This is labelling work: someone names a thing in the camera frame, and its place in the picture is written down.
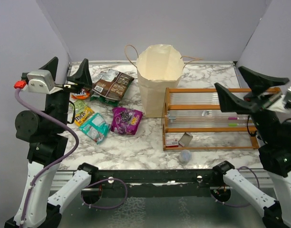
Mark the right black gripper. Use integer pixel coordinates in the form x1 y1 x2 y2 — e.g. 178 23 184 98
213 64 286 141

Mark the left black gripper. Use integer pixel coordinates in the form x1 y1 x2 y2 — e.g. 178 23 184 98
42 56 93 131

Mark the light green snack packet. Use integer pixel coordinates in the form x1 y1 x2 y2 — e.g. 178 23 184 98
70 100 88 114

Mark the dark brown snack bag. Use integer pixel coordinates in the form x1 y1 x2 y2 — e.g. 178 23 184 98
92 72 134 101

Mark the yellow orange snack packet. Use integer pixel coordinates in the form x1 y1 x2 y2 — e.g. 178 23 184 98
74 106 94 126

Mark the dark green snack bag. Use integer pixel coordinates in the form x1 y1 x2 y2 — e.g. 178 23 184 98
90 91 120 107

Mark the teal foil snack packet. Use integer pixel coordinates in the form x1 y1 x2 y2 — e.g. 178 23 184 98
79 113 111 144

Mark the purple snack packet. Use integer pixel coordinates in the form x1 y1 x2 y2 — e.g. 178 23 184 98
110 107 143 135

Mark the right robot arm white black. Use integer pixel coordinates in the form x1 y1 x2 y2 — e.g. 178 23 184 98
212 66 291 228

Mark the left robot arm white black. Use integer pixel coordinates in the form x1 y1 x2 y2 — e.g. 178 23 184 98
5 57 99 228

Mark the green marker pen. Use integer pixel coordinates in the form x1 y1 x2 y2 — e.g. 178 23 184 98
228 123 248 127

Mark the wooden tiered rack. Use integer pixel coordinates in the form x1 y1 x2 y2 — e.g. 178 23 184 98
161 86 288 152

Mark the grey open small carton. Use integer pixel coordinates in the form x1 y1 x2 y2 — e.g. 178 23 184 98
178 133 193 147

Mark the red white small box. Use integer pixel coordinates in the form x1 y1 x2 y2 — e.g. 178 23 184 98
165 139 179 148

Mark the aluminium frame rail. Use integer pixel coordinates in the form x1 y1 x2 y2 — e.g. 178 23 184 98
50 168 273 191

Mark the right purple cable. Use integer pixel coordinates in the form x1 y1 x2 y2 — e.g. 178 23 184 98
215 166 260 208

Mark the purple cable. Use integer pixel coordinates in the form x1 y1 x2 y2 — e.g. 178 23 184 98
215 166 260 208
14 89 128 223

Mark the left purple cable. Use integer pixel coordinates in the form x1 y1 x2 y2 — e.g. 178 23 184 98
14 89 128 223

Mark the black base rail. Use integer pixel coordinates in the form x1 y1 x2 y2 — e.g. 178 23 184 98
81 161 234 206

